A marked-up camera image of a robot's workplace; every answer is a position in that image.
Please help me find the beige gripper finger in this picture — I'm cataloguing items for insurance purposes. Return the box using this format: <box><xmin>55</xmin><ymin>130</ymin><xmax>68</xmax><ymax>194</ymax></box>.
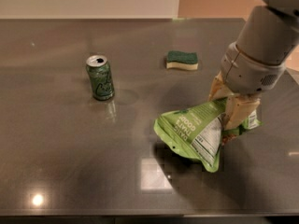
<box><xmin>208</xmin><ymin>73</ymin><xmax>238</xmax><ymax>101</ymax></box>
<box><xmin>223</xmin><ymin>95</ymin><xmax>261</xmax><ymax>130</ymax></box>

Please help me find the green rice chip bag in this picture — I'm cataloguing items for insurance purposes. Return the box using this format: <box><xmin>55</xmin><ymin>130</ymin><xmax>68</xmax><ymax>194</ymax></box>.
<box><xmin>153</xmin><ymin>98</ymin><xmax>261</xmax><ymax>173</ymax></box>

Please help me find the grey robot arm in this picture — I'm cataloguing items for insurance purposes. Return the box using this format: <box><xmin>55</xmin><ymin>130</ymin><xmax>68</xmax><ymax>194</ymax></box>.
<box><xmin>208</xmin><ymin>0</ymin><xmax>299</xmax><ymax>130</ymax></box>

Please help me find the green and yellow sponge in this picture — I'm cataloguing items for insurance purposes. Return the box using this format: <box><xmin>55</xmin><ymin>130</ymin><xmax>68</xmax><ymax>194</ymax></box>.
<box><xmin>166</xmin><ymin>50</ymin><xmax>198</xmax><ymax>71</ymax></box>

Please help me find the green soda can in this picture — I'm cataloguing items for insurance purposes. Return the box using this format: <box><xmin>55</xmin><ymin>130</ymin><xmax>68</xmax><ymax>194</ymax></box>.
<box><xmin>86</xmin><ymin>55</ymin><xmax>115</xmax><ymax>101</ymax></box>

